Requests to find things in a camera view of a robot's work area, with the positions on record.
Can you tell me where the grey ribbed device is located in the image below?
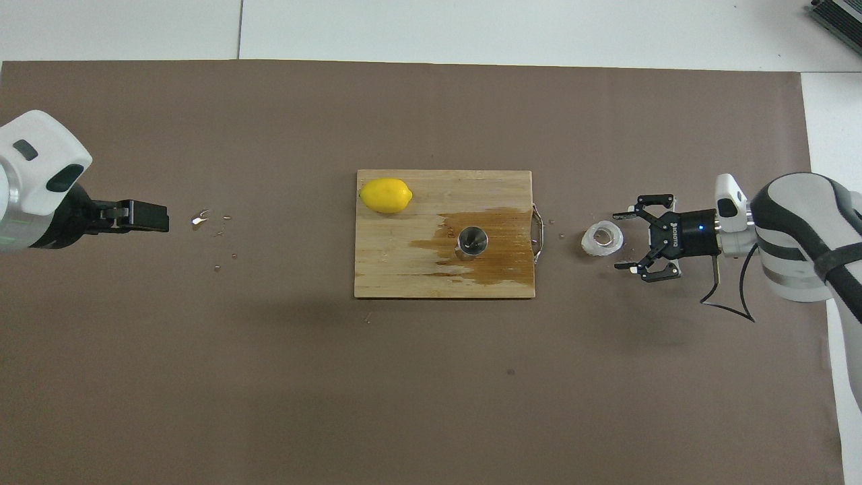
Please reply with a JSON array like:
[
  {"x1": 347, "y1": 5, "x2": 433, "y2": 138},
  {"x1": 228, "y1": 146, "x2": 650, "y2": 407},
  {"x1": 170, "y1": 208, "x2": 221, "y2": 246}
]
[{"x1": 806, "y1": 0, "x2": 862, "y2": 56}]

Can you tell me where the metal cutting board handle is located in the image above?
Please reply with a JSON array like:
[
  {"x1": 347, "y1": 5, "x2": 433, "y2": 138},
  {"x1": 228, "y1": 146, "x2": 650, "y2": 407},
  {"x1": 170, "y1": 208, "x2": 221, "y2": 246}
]
[{"x1": 530, "y1": 203, "x2": 545, "y2": 263}]

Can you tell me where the small clear plastic cup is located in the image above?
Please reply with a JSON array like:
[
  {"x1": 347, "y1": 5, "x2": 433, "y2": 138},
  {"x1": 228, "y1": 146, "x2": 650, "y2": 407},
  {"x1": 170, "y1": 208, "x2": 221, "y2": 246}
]
[{"x1": 581, "y1": 221, "x2": 625, "y2": 259}]

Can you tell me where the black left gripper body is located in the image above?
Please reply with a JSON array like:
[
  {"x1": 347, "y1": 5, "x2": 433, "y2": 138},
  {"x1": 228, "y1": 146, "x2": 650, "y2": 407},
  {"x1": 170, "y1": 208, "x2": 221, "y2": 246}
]
[{"x1": 28, "y1": 183, "x2": 104, "y2": 251}]

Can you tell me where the steel double jigger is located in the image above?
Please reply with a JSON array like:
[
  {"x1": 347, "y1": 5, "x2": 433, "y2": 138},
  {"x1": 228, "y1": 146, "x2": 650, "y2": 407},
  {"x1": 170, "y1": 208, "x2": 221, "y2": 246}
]
[{"x1": 455, "y1": 226, "x2": 490, "y2": 262}]

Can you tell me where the brown paper table mat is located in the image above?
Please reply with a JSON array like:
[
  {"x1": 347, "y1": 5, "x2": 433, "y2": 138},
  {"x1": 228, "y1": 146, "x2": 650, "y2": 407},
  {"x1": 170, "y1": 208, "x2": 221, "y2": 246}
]
[{"x1": 0, "y1": 59, "x2": 846, "y2": 485}]

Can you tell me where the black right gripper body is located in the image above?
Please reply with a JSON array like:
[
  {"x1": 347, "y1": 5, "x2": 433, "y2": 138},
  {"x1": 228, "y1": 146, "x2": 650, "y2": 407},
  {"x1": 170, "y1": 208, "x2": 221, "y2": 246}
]
[{"x1": 648, "y1": 209, "x2": 721, "y2": 260}]

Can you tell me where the wooden cutting board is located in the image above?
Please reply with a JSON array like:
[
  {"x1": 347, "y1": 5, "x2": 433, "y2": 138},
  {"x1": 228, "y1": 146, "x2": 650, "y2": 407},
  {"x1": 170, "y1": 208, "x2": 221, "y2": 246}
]
[{"x1": 354, "y1": 169, "x2": 537, "y2": 300}]

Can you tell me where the yellow lemon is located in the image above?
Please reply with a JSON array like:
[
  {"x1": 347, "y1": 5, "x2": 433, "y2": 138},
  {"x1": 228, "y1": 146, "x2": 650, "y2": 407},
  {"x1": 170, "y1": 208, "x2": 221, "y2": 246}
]
[{"x1": 359, "y1": 177, "x2": 413, "y2": 215}]

